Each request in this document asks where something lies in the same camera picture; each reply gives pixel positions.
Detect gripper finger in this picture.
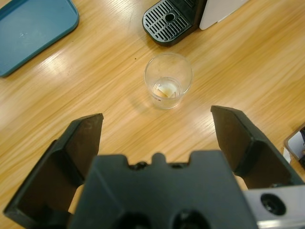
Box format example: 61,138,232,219
211,105,305,191
3,113,104,229

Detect clear glass cup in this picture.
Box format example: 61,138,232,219
143,53,193,111

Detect white capsule coffee machine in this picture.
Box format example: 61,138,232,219
198,0,251,31

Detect coffee machine drip tray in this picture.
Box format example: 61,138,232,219
142,0,207,47

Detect white paper tab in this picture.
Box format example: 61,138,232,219
283,147,292,165

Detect small white sticker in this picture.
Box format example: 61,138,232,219
157,83,178,98

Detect teal plastic tray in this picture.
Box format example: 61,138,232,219
0,0,80,78

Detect white mount block dark post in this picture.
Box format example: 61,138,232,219
283,125,305,173

